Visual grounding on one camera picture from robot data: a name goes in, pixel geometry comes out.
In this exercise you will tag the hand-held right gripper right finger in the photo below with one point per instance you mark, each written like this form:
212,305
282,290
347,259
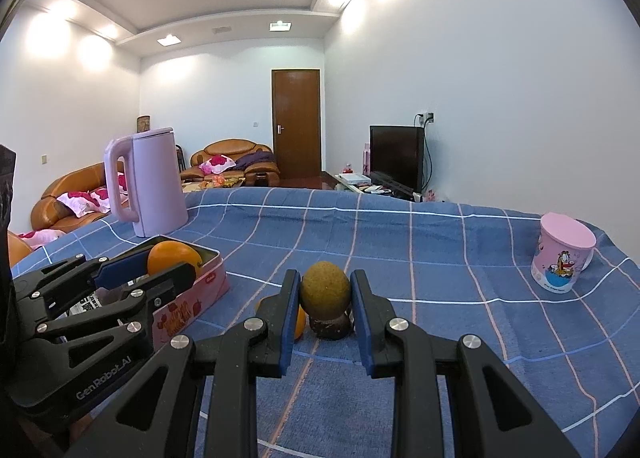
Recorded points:
361,333

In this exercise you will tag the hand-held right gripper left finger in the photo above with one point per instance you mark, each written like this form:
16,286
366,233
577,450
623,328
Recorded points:
289,333

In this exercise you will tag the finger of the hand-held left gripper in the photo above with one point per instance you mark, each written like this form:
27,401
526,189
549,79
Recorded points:
120,270
165,283

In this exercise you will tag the orange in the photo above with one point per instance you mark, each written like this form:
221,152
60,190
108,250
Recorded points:
300,325
172,258

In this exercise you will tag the sweet potato end piece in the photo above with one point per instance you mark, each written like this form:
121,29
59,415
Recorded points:
327,329

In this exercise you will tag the pink tin box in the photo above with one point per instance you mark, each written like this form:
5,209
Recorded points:
200,298

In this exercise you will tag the brown kiwi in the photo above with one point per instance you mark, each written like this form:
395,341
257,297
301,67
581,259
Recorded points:
325,290

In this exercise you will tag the printed paper sheet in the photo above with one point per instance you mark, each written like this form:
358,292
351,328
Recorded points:
82,305

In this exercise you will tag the pink floral pillow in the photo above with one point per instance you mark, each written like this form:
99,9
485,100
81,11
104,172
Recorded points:
217,163
121,182
99,197
72,203
40,237

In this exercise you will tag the blue checked tablecloth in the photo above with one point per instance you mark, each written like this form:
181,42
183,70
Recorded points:
400,248

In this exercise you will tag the pink electric kettle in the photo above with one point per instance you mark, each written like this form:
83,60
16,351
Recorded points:
155,182

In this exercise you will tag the long brown leather sofa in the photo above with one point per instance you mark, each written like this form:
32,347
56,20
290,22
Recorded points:
75,182

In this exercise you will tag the brown leather armchair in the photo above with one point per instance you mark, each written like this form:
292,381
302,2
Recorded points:
17,250

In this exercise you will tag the coffee table with food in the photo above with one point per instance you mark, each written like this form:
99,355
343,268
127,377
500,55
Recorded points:
220,182

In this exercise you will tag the white television stand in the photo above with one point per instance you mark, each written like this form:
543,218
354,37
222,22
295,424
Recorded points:
345,186

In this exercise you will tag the brown framed ornament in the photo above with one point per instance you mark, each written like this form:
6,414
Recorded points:
143,123

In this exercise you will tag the short brown leather sofa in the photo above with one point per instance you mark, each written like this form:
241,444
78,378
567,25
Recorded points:
227,146

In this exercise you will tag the flat white box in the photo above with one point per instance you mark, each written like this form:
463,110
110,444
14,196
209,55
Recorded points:
352,177

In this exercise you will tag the purple blanket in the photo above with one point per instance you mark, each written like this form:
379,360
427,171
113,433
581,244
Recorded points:
257,157

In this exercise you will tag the tall pink box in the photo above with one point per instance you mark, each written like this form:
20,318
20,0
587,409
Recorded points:
366,157

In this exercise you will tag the black television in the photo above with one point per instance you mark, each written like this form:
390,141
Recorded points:
395,152

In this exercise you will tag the brown wooden door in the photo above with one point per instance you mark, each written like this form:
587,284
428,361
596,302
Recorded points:
296,127

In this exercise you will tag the pink cartoon mug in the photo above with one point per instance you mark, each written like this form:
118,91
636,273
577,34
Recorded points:
560,258

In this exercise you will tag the square recessed ceiling light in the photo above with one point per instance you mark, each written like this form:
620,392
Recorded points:
280,25
168,40

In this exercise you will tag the wall power outlet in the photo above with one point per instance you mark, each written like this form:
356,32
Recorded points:
426,116

